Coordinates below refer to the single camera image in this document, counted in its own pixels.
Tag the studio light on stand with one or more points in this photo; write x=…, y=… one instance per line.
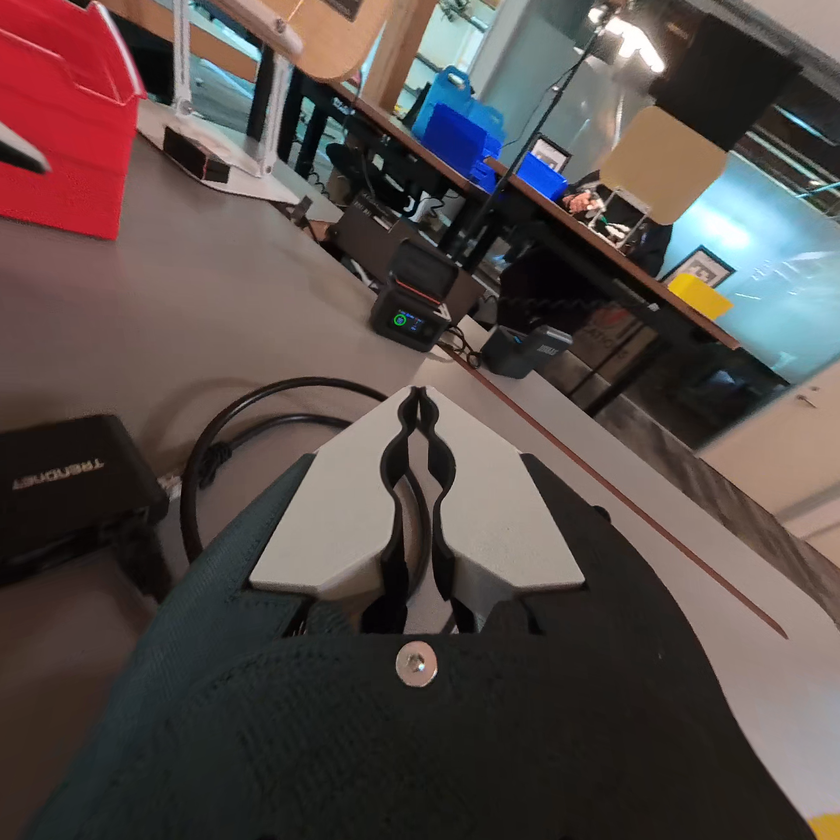
x=623, y=33

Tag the dark equipment case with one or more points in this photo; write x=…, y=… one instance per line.
x=361, y=229

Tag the black portable power station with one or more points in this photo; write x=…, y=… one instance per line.
x=413, y=295

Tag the low blue storage bin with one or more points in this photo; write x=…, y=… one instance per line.
x=538, y=180

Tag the wooden post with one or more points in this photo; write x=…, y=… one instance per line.
x=394, y=59

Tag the large yellow bin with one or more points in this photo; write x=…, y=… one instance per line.
x=827, y=828

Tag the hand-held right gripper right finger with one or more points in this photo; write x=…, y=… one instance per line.
x=512, y=518

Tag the black network adapter box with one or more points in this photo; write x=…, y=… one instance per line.
x=65, y=499

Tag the small black charger box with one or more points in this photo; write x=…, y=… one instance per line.
x=525, y=351

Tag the brown top table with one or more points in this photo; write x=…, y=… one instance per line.
x=623, y=269
x=407, y=138

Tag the white frame stand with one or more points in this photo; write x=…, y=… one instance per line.
x=272, y=111

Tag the black box red stripe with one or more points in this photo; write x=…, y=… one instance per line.
x=193, y=154

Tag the red plastic bin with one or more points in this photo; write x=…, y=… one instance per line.
x=65, y=164

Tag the black wall screen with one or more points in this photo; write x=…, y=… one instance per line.
x=728, y=79

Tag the framed marker card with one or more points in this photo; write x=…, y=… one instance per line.
x=709, y=262
x=550, y=152

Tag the white base board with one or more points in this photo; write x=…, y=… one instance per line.
x=262, y=187

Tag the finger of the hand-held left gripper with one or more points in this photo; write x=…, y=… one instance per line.
x=19, y=148

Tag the white storage cabinet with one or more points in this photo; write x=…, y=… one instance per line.
x=787, y=446

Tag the small yellow bin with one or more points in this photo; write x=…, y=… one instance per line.
x=699, y=298

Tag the stacked blue storage bins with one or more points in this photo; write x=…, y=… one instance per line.
x=459, y=124

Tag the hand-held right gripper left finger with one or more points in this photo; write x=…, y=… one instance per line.
x=328, y=518

